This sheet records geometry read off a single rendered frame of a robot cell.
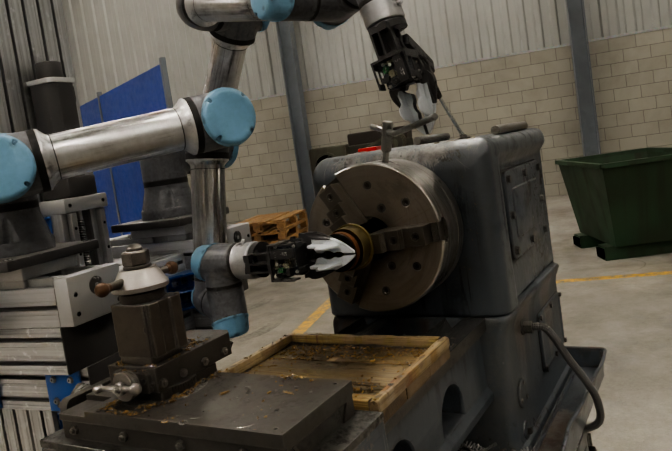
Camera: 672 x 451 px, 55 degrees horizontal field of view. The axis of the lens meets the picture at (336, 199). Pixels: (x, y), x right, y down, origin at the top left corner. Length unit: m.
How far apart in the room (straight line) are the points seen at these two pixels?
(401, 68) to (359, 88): 10.51
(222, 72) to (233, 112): 0.39
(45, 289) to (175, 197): 0.54
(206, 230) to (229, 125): 0.27
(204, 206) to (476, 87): 10.10
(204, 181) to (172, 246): 0.33
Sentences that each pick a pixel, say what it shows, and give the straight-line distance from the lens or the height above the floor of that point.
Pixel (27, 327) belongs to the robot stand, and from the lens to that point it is 1.36.
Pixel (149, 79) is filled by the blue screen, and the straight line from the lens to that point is 6.68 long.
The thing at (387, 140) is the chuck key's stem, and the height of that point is 1.28.
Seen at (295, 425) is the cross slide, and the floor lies 0.97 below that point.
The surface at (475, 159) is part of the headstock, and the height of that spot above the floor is 1.21.
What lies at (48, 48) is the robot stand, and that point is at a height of 1.62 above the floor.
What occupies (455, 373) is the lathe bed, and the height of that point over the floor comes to 0.80.
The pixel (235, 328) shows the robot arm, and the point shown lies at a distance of 1.36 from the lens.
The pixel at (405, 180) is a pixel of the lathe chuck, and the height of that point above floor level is 1.19.
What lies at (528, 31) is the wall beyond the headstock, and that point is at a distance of 11.52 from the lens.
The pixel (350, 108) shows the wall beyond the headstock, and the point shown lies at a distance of 11.71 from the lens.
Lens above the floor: 1.27
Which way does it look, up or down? 4 degrees down
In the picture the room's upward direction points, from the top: 8 degrees counter-clockwise
